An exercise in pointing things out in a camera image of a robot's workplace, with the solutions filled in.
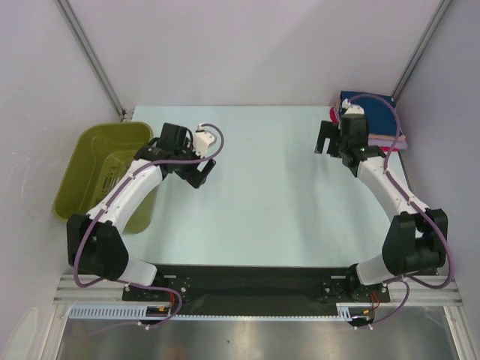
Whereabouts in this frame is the dark blue t shirt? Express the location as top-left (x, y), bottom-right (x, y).
top-left (340, 91), bottom-right (397, 137)

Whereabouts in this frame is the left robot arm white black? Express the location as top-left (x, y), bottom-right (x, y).
top-left (66, 123), bottom-right (225, 300)

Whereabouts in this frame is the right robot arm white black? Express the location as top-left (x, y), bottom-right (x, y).
top-left (315, 114), bottom-right (455, 301)

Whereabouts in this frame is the folded red t shirt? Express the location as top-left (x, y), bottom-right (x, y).
top-left (329, 107), bottom-right (407, 144)

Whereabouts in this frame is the folded pink t shirt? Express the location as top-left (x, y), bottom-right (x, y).
top-left (355, 97), bottom-right (397, 147)

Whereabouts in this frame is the folded lilac t shirt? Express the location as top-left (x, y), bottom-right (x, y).
top-left (368, 139), bottom-right (408, 152)

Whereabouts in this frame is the olive green plastic basket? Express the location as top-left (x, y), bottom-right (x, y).
top-left (53, 122), bottom-right (153, 222)

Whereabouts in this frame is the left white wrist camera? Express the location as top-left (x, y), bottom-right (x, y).
top-left (193, 124), bottom-right (217, 158)

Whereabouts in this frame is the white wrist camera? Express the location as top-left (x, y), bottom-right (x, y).
top-left (341, 99), bottom-right (365, 116)
top-left (193, 124), bottom-right (217, 158)

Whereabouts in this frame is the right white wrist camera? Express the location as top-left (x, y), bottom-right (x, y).
top-left (341, 99), bottom-right (365, 116)

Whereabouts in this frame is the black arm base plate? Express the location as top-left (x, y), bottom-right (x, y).
top-left (122, 265), bottom-right (391, 317)

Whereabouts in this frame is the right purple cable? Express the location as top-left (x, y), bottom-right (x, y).
top-left (344, 94), bottom-right (457, 330)

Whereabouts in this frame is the white slotted cable duct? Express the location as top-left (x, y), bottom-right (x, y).
top-left (68, 304), bottom-right (373, 322)

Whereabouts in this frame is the right aluminium frame post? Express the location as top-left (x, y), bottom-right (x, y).
top-left (391, 0), bottom-right (455, 101)

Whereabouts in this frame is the aluminium frame post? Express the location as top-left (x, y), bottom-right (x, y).
top-left (391, 0), bottom-right (455, 101)
top-left (53, 0), bottom-right (127, 122)

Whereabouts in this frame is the left aluminium frame post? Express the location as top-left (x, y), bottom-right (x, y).
top-left (53, 0), bottom-right (127, 122)

